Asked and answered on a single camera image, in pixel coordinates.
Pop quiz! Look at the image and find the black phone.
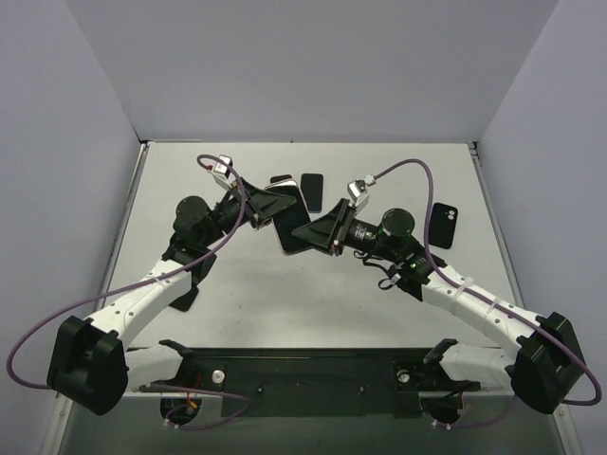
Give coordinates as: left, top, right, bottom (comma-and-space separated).
269, 174, 293, 186

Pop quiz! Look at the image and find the blue phone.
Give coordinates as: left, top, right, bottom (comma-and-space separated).
301, 173, 324, 213

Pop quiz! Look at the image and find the black ring phone case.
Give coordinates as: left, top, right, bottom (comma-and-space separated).
170, 287, 199, 313

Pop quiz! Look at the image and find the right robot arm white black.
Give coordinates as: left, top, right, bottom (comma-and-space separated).
293, 200, 585, 414

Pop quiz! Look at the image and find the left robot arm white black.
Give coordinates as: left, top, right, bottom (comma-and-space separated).
46, 181, 297, 415

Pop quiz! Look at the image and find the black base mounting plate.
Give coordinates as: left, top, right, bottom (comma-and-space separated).
164, 348, 480, 418

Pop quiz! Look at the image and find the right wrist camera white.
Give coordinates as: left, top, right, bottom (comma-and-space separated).
347, 174, 377, 212

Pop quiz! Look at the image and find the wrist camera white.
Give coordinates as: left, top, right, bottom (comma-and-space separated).
347, 174, 377, 212
209, 155, 233, 191

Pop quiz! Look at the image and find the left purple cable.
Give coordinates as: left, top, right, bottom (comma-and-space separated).
7, 154, 255, 430

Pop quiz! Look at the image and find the purple cable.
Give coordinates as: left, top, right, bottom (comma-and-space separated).
7, 154, 255, 430
372, 159, 599, 430

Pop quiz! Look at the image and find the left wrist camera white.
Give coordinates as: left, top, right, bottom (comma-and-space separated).
209, 155, 233, 191

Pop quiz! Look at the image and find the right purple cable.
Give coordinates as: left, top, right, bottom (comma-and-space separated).
372, 159, 599, 430

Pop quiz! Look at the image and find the aluminium frame rail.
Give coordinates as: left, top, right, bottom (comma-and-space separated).
467, 141, 525, 307

